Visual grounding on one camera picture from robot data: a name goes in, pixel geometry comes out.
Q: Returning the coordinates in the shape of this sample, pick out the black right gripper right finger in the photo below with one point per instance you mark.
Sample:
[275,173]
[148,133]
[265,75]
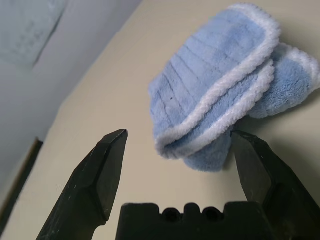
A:
[270,175]

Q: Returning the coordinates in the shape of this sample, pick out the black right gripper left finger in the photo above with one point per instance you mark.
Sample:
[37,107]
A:
[85,190]

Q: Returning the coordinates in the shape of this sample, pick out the light blue towel white trim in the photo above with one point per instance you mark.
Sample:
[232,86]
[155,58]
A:
[212,82]

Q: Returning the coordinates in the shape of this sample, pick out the pale paper sheet on wall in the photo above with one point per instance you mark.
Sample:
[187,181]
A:
[27,30]

